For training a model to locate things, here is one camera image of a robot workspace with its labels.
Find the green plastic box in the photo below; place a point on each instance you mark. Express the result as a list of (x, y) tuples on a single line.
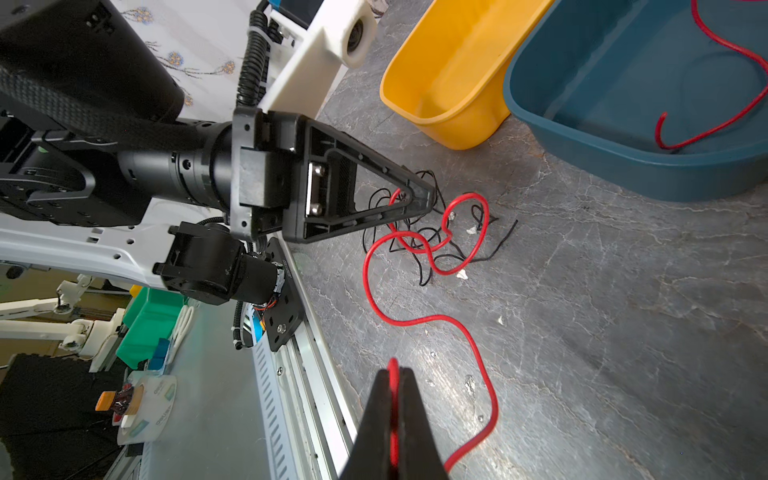
[(151, 316)]

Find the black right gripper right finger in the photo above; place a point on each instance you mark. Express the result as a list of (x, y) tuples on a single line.
[(416, 455)]

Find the white perforated cable duct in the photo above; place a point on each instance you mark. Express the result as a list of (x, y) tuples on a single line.
[(280, 454)]

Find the left yellow plastic bin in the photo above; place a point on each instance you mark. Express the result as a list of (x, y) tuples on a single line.
[(447, 77)]

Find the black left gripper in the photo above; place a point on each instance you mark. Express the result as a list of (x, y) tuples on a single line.
[(339, 184)]

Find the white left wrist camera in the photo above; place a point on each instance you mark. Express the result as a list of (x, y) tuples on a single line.
[(303, 69)]

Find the teal plastic bin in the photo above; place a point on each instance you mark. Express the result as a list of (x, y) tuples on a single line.
[(662, 98)]

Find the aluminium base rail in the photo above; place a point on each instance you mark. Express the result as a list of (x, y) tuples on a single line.
[(215, 429)]

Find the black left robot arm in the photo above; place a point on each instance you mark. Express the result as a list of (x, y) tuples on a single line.
[(91, 133)]

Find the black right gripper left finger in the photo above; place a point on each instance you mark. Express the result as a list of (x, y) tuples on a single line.
[(372, 454)]

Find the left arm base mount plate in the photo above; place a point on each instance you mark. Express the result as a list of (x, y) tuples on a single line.
[(284, 318)]

